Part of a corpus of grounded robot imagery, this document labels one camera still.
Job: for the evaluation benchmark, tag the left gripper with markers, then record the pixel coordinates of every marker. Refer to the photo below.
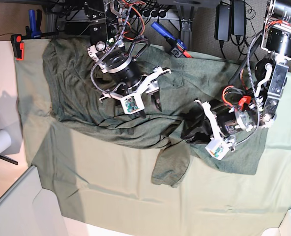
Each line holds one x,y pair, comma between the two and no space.
197,129

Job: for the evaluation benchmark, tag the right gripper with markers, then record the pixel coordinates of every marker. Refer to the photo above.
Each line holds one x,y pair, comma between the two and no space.
127,76

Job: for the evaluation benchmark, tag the green grey T-shirt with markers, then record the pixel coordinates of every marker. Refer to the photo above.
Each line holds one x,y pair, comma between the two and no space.
71,75

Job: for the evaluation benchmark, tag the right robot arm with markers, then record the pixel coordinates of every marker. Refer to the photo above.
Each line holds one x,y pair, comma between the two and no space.
107,26

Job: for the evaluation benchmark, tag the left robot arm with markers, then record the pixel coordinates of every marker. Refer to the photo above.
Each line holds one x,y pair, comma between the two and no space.
254,106

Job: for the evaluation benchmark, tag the blue orange bar clamp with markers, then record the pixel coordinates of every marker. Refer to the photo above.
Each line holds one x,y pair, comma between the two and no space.
178,48

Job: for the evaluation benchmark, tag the light green table cloth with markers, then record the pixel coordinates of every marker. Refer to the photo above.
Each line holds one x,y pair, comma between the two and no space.
109,185

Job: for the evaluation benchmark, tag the black power adapter left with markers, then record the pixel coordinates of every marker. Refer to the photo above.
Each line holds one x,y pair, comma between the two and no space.
222,23

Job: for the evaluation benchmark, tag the black power adapter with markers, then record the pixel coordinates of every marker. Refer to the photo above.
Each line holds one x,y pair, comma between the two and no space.
222,23
238,17

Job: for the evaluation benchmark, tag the black power adapter right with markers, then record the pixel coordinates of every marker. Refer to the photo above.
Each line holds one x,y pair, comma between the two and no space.
238,17

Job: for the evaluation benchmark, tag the black tripod leg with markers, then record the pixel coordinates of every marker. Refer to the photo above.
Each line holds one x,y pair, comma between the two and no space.
9,160

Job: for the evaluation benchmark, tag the aluminium frame post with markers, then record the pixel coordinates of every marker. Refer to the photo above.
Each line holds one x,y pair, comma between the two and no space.
186,12

